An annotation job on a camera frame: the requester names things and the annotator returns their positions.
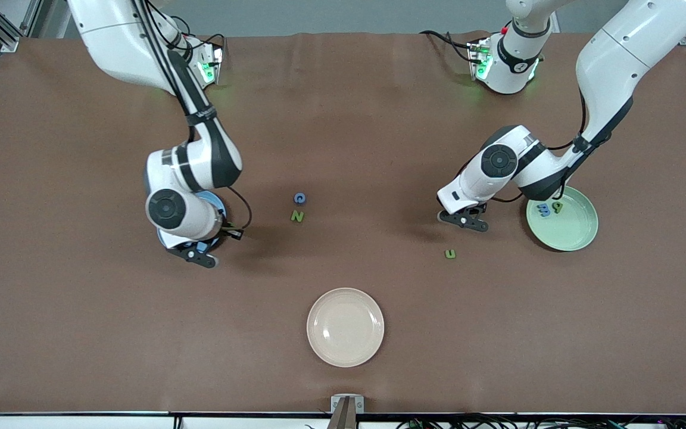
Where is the black left arm base cable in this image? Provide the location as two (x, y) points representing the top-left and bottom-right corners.
(419, 30), (476, 64)

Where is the cream plate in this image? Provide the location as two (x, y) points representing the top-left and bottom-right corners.
(307, 288), (385, 368)

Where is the black right arm base cable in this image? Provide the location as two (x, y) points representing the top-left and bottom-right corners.
(191, 30), (226, 51)

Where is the blue plate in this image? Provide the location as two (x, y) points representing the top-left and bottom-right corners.
(157, 189), (228, 254)

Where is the grey metal camera mount bracket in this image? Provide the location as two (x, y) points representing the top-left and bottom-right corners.
(326, 394), (365, 429)

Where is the black arm base cable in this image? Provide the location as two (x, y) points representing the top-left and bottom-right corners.
(419, 30), (476, 64)
(191, 30), (226, 51)

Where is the green plate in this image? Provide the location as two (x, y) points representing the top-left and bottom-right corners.
(526, 185), (599, 252)

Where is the white table edge rail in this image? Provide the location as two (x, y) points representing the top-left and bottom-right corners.
(0, 413), (686, 429)

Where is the brown table cover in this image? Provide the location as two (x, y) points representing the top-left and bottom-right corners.
(0, 31), (686, 415)

